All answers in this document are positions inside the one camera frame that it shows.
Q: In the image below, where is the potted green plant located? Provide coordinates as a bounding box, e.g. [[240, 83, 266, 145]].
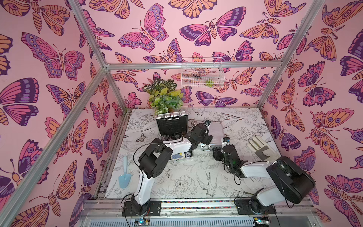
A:
[[144, 79, 184, 115]]

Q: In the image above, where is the white wire basket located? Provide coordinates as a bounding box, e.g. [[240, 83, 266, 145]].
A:
[[180, 61, 225, 89]]

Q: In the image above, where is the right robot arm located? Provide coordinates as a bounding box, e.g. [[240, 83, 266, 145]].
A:
[[212, 144, 316, 214]]

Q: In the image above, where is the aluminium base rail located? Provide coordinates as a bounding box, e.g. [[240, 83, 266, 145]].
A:
[[76, 198, 323, 227]]

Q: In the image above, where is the light blue garden trowel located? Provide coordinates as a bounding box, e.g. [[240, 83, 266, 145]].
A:
[[118, 156, 132, 189]]

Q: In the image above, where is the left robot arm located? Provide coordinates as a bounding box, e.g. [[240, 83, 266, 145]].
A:
[[122, 120, 213, 217]]

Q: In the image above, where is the silver poker case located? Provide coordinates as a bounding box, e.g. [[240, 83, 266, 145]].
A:
[[198, 122, 225, 151], [156, 111, 193, 161]]

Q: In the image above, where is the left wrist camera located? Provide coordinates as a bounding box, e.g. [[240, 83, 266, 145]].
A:
[[204, 120, 211, 128]]

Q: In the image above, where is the green ball in basket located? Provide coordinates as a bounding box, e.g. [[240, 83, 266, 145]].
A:
[[205, 79, 215, 88]]

